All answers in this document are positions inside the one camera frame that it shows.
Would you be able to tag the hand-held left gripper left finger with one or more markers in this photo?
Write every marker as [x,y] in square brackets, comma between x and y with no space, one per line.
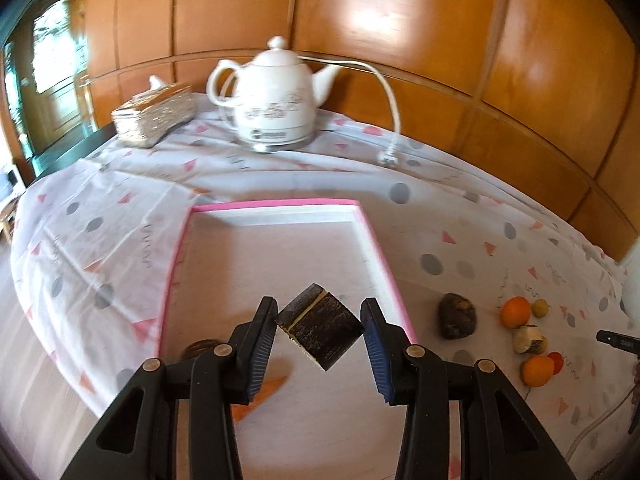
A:
[260,355]

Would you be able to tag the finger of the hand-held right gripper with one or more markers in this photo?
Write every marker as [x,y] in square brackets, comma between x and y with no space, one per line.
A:
[620,341]

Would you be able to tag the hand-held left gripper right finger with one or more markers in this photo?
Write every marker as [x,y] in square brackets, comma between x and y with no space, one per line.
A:
[375,355]

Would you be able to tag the red cherry tomato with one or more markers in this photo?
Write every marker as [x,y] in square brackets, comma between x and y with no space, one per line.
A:
[556,362]

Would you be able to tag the small yellow plum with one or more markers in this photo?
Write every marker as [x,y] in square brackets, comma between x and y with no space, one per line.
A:
[540,308]

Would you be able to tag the orange mandarin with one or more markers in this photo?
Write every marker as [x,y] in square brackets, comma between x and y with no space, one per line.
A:
[536,372]
[515,312]

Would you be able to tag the dark brown water chestnut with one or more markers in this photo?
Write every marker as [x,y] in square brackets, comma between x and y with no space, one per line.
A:
[457,315]

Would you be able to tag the white tray with pink rim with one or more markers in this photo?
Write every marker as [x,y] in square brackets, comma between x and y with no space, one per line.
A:
[280,260]

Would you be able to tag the orange carrot piece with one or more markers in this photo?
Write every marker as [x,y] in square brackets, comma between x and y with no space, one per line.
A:
[267,390]

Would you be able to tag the brown round chestnut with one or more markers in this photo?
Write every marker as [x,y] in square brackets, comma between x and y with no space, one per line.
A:
[200,347]

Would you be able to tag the peeled pale sugarcane piece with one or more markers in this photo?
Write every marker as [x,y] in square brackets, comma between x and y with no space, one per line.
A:
[527,340]

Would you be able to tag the white patterned tablecloth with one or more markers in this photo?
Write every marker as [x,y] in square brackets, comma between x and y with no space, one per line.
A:
[450,220]

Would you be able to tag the silver kettle base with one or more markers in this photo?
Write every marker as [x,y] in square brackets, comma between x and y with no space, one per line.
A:
[272,146]

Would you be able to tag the white ceramic electric kettle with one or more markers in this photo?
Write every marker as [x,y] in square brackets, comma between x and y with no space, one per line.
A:
[272,90]

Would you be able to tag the black cabinet top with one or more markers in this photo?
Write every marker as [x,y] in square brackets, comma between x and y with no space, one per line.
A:
[65,152]

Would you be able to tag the glass window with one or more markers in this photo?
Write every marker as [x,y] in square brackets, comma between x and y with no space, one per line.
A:
[50,45]

